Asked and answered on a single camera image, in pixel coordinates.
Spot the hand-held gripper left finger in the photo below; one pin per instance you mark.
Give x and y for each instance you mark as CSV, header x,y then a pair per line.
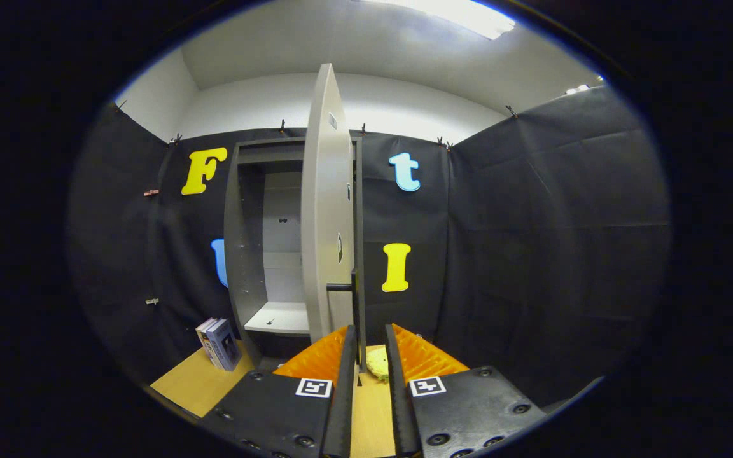
x,y
344,413

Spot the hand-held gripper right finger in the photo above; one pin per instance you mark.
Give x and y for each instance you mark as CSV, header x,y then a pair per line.
x,y
398,413

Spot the grey shoe cabinet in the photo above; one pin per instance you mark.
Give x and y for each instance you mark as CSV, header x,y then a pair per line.
x,y
242,254

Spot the beige shoe cabinet door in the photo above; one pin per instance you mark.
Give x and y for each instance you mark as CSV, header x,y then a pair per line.
x,y
325,191

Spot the blue-grey book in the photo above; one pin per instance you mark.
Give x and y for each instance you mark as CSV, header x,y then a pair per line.
x,y
225,343

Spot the white book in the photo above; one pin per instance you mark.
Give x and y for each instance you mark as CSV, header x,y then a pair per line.
x,y
204,337

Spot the black backdrop cloth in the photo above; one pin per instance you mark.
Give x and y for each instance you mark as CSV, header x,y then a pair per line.
x,y
532,254

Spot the small ceiling light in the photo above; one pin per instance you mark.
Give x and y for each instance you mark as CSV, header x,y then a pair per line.
x,y
575,89

